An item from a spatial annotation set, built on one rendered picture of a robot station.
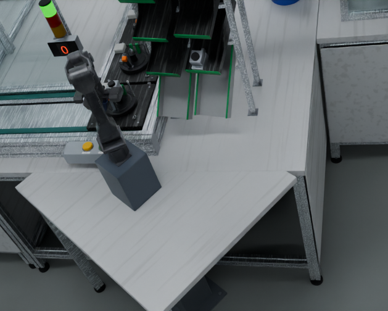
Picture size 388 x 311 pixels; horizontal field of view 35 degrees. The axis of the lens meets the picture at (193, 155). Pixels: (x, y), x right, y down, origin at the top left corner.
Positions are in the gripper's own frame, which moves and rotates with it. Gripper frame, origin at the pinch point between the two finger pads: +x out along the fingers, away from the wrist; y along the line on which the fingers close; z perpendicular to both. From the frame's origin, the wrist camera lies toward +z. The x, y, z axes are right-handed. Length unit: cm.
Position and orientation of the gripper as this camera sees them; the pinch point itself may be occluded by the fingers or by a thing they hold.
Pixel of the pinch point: (102, 103)
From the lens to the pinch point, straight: 237.0
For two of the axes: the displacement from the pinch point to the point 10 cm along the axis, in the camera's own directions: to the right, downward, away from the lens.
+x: 2.3, 6.4, 7.3
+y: 9.6, -0.1, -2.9
